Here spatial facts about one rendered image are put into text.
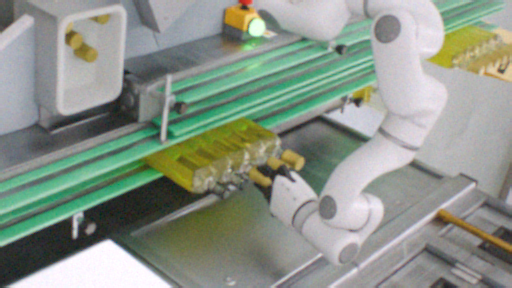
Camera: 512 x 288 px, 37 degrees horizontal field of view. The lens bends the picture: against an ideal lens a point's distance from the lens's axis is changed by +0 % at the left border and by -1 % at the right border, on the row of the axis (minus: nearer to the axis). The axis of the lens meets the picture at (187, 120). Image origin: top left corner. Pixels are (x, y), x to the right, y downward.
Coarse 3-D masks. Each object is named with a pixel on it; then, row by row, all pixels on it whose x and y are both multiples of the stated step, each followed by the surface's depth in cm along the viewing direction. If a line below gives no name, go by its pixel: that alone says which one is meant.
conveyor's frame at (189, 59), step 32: (288, 32) 206; (128, 64) 176; (160, 64) 178; (192, 64) 180; (224, 64) 186; (32, 128) 165; (96, 128) 167; (128, 128) 170; (0, 160) 152; (32, 160) 153
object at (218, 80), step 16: (432, 0) 251; (448, 0) 254; (464, 0) 255; (352, 32) 217; (368, 32) 217; (288, 48) 200; (304, 48) 202; (320, 48) 203; (240, 64) 188; (256, 64) 189; (272, 64) 190; (288, 64) 191; (192, 80) 176; (208, 80) 178; (224, 80) 178; (240, 80) 179; (176, 96) 168; (192, 96) 169
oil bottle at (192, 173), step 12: (156, 156) 169; (168, 156) 167; (180, 156) 167; (192, 156) 167; (156, 168) 171; (168, 168) 168; (180, 168) 165; (192, 168) 163; (204, 168) 163; (180, 180) 166; (192, 180) 163; (204, 180) 162
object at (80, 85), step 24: (96, 24) 165; (120, 24) 161; (72, 48) 163; (96, 48) 168; (120, 48) 164; (72, 72) 166; (96, 72) 171; (120, 72) 166; (72, 96) 165; (96, 96) 167
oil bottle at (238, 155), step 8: (200, 136) 176; (208, 136) 176; (216, 136) 177; (208, 144) 174; (216, 144) 173; (224, 144) 174; (232, 144) 174; (224, 152) 171; (232, 152) 171; (240, 152) 171; (232, 160) 170; (240, 160) 170; (248, 160) 171; (240, 168) 170
